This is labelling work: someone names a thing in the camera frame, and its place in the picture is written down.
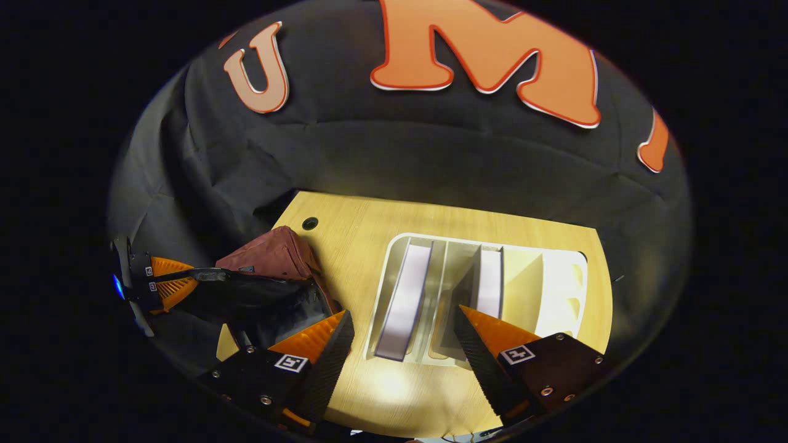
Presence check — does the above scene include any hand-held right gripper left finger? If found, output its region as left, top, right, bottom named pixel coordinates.
left=197, top=309, right=356, bottom=431

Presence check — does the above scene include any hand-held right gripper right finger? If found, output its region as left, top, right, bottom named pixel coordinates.
left=454, top=305, right=615, bottom=426

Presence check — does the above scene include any white portrait book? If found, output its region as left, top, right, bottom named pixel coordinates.
left=474, top=246, right=504, bottom=321

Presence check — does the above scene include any blue book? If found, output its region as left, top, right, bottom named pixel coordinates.
left=374, top=243, right=433, bottom=362

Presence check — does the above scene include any white bookshelf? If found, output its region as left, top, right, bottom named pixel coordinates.
left=364, top=233, right=589, bottom=370

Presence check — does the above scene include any maroon schoolbag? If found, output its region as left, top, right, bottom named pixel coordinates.
left=185, top=226, right=342, bottom=354

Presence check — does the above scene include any black backdrop cloth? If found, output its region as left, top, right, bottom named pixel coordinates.
left=108, top=0, right=693, bottom=370

